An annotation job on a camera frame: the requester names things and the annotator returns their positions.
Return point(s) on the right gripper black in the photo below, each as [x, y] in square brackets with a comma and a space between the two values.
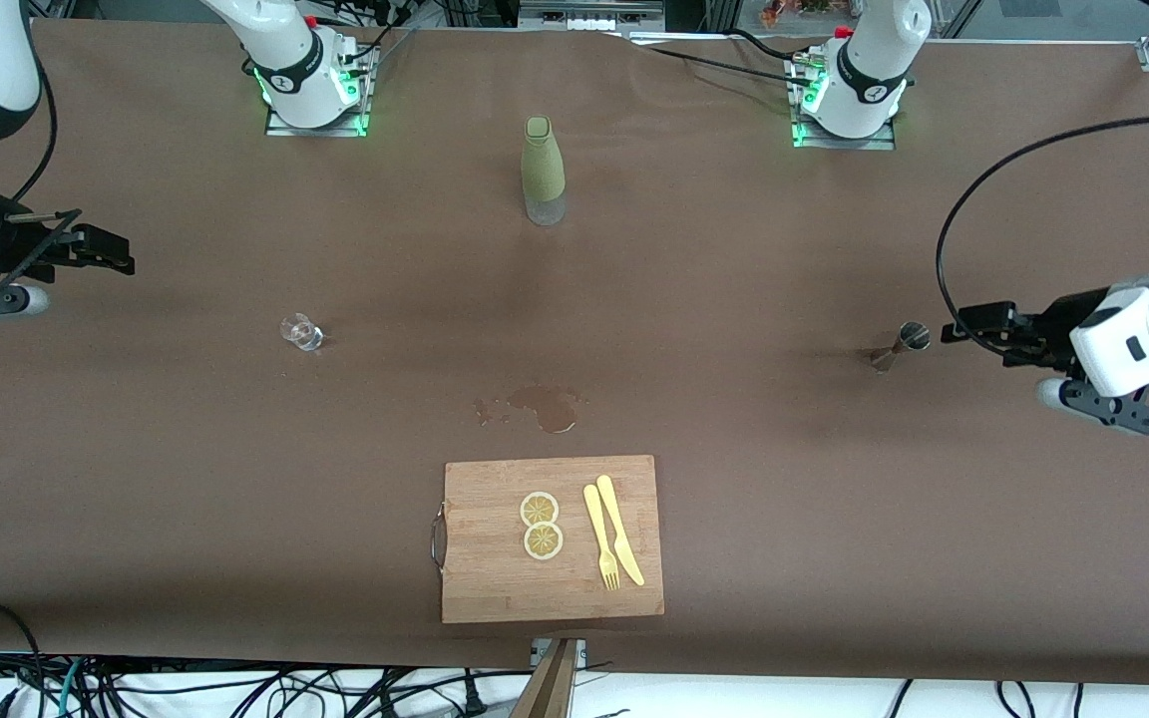
[14, 245]

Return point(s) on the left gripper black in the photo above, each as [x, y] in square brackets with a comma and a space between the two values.
[1050, 329]

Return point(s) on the stainless steel jigger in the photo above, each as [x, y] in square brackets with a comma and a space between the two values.
[902, 344]

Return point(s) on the clear glass measuring cup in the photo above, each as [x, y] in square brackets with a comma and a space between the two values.
[301, 332]

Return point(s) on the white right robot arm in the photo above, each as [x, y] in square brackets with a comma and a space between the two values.
[285, 40]

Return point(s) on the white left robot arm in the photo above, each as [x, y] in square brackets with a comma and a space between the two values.
[874, 60]

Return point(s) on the yellow plastic knife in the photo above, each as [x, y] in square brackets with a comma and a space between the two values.
[619, 534]

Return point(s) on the yellow plastic fork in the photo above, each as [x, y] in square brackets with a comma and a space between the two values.
[599, 538]

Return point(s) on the spilled liquid puddle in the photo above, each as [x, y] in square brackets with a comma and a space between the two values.
[550, 407]

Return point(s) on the green sleeved glass bottle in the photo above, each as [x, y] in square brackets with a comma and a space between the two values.
[542, 165]

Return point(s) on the lemon slice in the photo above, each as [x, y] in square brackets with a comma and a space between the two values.
[540, 509]
[543, 541]

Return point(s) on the grey power strip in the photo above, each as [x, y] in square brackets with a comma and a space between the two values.
[589, 12]

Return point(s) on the wooden cutting board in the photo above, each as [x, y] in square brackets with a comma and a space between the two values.
[495, 558]

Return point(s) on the brown wooden post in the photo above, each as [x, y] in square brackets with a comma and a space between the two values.
[547, 688]

